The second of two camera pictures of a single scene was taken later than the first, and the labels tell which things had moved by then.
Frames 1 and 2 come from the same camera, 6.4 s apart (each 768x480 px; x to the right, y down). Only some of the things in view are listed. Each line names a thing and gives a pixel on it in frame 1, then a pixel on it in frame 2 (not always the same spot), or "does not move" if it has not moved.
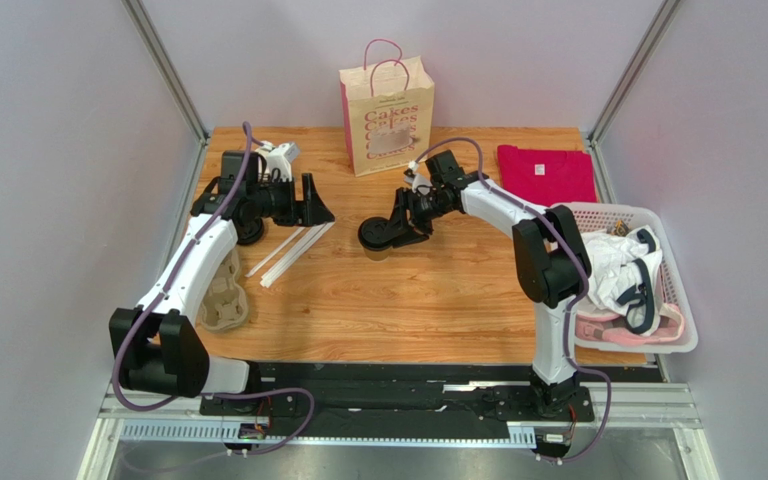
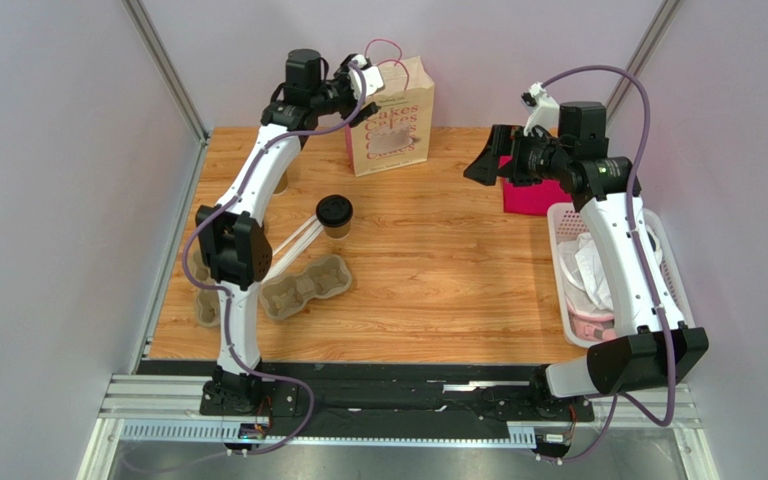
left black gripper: [294, 214] -> [343, 76]
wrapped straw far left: [275, 252] does not move
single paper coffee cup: [377, 255] -> [339, 232]
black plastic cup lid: [370, 233] -> [334, 209]
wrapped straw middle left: [268, 272] does not move
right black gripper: [402, 212] -> [507, 158]
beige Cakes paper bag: [389, 115] does not move
